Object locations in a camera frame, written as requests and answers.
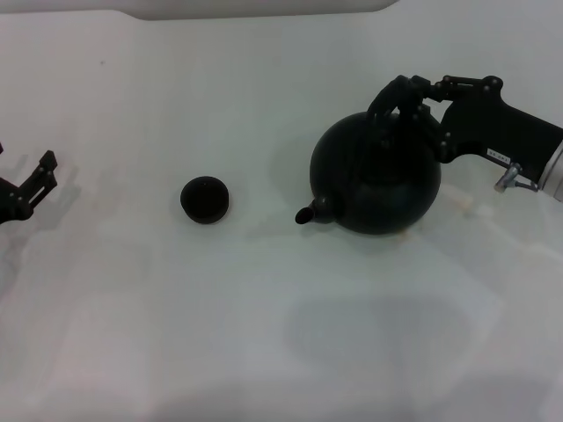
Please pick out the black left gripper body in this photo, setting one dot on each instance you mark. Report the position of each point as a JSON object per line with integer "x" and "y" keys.
{"x": 8, "y": 204}

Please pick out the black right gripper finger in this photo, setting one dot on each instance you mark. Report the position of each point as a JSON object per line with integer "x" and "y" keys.
{"x": 462, "y": 82}
{"x": 433, "y": 127}

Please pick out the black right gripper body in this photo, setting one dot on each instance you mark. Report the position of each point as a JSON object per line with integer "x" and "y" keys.
{"x": 497, "y": 127}

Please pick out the small dark brown teacup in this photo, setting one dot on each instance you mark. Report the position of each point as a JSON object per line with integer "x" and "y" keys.
{"x": 205, "y": 200}

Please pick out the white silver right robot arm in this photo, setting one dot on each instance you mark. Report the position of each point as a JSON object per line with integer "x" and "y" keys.
{"x": 555, "y": 171}

